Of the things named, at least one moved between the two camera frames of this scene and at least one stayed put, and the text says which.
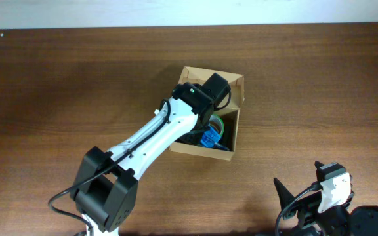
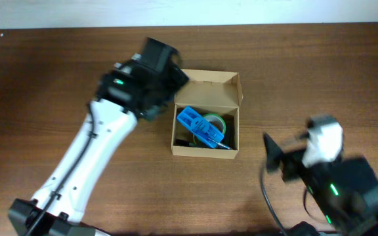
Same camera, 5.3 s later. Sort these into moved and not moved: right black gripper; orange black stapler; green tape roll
Moved: right black gripper
Not moved: orange black stapler; green tape roll
